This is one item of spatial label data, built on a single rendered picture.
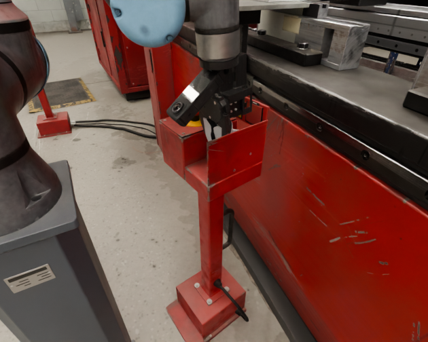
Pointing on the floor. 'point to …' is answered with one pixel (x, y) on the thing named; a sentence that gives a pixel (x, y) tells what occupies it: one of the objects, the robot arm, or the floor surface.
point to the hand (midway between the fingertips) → (216, 153)
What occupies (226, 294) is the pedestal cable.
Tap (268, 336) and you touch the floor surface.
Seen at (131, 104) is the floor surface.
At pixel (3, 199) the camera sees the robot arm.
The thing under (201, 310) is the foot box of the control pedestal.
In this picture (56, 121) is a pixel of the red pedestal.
